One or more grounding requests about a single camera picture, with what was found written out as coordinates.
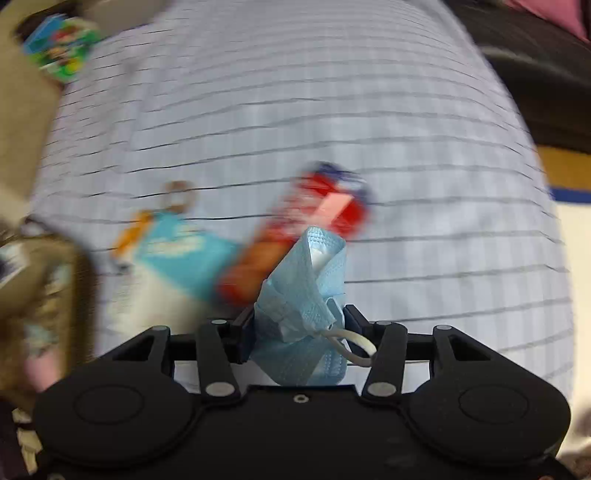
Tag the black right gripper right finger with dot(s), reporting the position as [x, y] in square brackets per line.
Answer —
[386, 374]

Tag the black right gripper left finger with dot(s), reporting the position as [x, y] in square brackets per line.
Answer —
[221, 343]

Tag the light blue face mask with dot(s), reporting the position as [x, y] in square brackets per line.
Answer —
[301, 335]

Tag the brown tape roll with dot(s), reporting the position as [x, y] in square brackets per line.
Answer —
[178, 197]

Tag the cleansing towel pack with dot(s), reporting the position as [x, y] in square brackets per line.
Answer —
[171, 279]

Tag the red biscuit packet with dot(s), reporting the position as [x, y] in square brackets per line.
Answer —
[325, 196]

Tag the woven basket with floral lining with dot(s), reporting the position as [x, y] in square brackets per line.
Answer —
[47, 297]

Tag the blue checked bed sheet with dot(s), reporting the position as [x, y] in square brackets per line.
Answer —
[238, 97]

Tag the black leather headboard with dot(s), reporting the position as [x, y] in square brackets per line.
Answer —
[545, 68]

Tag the pink pillow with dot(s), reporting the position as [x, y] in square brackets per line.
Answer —
[566, 14]

